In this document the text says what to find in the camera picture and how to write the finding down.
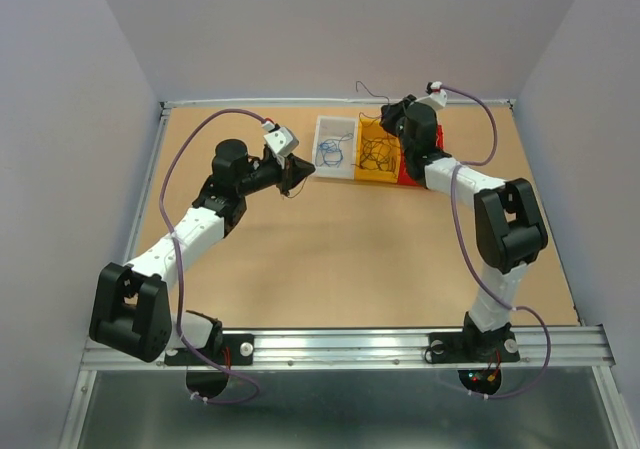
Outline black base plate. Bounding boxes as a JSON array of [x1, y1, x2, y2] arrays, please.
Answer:
[[164, 332, 255, 367], [428, 329, 520, 365]]

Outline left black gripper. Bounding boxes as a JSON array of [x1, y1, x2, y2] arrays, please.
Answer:
[[237, 152, 315, 197]]

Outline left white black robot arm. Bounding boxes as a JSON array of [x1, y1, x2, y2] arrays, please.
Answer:
[[89, 139, 315, 363]]

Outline coloured wire bundle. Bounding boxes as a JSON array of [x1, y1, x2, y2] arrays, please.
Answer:
[[355, 81, 394, 120]]

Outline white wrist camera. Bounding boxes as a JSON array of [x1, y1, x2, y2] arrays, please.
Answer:
[[261, 118, 299, 166], [415, 81, 448, 111]]

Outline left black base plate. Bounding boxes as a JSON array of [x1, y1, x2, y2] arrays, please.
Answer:
[[164, 332, 255, 367]]

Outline dark wires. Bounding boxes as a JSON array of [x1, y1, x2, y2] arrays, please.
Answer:
[[357, 136, 400, 175]]

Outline aluminium front rail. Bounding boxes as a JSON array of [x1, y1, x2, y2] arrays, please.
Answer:
[[80, 326, 615, 372]]

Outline white plastic bin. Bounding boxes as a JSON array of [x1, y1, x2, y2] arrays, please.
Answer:
[[312, 115, 359, 180]]

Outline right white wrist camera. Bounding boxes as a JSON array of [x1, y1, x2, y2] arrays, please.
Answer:
[[415, 81, 448, 111]]

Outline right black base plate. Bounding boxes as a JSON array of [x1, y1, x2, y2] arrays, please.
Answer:
[[428, 329, 520, 365]]

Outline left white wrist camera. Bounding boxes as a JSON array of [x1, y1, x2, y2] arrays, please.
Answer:
[[261, 118, 299, 166]]

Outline red plastic bin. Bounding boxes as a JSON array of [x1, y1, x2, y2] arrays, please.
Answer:
[[397, 125, 444, 187]]

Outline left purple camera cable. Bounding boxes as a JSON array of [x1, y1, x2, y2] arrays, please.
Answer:
[[159, 109, 274, 405]]

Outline blue wire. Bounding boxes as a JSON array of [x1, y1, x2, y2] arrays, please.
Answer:
[[313, 132, 355, 168]]

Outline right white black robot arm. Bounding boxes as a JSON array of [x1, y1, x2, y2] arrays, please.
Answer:
[[380, 91, 548, 364]]

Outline yellow plastic bin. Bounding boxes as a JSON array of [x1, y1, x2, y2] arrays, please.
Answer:
[[353, 116, 401, 184]]

